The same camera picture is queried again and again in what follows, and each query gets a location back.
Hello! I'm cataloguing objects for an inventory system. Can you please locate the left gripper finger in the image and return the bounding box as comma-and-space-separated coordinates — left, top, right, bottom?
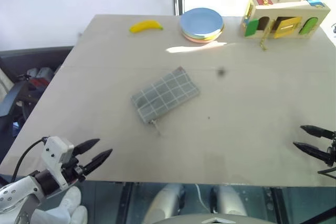
72, 138, 101, 156
83, 148, 114, 175

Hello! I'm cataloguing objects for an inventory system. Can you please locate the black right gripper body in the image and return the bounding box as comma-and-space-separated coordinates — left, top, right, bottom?
326, 132, 336, 167

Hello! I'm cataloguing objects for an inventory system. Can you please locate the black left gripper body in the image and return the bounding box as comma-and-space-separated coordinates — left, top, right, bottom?
61, 156, 87, 184

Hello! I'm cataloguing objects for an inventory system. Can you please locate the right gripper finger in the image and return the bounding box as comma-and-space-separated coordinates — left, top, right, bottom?
292, 142, 332, 166
299, 124, 336, 139

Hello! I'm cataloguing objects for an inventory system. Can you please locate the grey checked pouch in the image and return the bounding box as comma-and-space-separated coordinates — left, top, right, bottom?
131, 66, 201, 136

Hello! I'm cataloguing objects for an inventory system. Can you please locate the silver left robot leg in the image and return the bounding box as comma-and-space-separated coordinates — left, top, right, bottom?
143, 183, 185, 224

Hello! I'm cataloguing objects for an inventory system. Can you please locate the silver robot leg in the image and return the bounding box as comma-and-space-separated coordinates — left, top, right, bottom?
209, 184, 248, 224
143, 183, 185, 224

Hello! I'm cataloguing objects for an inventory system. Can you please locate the white and red clutter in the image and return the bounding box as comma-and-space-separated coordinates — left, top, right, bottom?
25, 67, 56, 87

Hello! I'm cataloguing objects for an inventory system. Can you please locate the silver right robot leg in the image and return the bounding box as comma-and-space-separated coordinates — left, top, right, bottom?
209, 184, 248, 224

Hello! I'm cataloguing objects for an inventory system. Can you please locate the wooden lock box toy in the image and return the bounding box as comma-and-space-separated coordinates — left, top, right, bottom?
241, 0, 331, 40

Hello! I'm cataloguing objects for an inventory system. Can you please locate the grey robot torso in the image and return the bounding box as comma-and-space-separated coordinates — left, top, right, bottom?
154, 212, 266, 224

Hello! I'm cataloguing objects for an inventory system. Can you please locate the yellow banana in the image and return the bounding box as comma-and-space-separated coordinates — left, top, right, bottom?
129, 19, 164, 35

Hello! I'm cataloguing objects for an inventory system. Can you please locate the yellow plate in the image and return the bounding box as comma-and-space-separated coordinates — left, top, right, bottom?
203, 24, 225, 42

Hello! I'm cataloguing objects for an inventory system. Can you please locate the pink plate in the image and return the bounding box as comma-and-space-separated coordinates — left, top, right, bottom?
181, 33, 222, 45

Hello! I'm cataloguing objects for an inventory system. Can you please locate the pale green plate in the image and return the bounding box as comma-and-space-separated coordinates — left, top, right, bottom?
180, 28, 224, 39

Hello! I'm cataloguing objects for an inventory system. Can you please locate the blue plate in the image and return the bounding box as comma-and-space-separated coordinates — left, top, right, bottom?
180, 7, 224, 37

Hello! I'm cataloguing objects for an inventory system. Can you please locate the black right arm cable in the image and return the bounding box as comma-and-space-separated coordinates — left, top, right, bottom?
317, 165, 336, 176

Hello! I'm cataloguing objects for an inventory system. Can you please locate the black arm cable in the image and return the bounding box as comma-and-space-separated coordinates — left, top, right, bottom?
12, 136, 49, 180
317, 165, 336, 176

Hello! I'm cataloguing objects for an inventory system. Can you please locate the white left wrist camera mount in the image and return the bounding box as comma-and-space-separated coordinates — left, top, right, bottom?
41, 136, 75, 191

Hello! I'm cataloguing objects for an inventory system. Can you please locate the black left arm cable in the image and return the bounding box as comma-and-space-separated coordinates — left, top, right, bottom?
12, 136, 49, 180

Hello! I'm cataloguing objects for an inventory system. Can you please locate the brass key chain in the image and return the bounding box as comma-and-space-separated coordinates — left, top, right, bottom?
259, 19, 271, 52

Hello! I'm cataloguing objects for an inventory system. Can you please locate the white floor cable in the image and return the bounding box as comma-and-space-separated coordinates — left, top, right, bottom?
195, 184, 211, 210

